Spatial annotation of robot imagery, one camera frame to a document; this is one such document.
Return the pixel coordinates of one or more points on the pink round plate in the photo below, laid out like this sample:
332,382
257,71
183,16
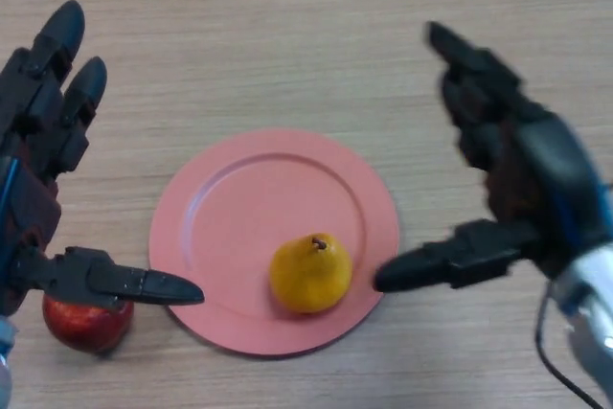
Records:
239,217

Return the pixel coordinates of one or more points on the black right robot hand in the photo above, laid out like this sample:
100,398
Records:
541,160

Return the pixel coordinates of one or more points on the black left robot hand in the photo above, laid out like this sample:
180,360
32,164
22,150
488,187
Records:
33,212

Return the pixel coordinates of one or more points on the red apple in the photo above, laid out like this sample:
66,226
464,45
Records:
86,327

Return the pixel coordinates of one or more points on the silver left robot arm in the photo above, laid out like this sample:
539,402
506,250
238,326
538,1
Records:
6,366

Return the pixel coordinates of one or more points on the yellow pear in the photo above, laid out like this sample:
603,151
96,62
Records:
309,277

